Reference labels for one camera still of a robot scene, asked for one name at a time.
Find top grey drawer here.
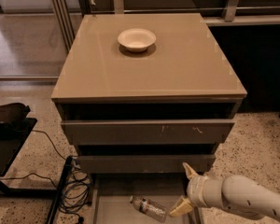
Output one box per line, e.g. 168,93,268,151
61,119,234,146

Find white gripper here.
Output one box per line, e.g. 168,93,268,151
169,162,223,217

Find tangled dark cables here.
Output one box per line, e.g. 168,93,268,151
0,129,92,224

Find black side table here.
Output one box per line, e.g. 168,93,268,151
0,118,72,224

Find clear plastic water bottle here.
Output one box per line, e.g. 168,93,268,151
130,195,167,223

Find white paper bowl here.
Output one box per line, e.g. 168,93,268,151
118,28,156,52

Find grey drawer cabinet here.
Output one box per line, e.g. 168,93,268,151
50,13,248,185

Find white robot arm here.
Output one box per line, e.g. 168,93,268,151
169,162,280,222

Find bottom open grey drawer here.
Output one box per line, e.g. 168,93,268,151
90,175,204,224

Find black object on table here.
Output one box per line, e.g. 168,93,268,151
0,103,30,129

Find middle grey drawer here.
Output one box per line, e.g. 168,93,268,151
77,155,216,174

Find metal railing frame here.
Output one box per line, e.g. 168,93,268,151
78,0,280,26

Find sliding glass door frame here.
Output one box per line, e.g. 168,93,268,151
0,0,75,82

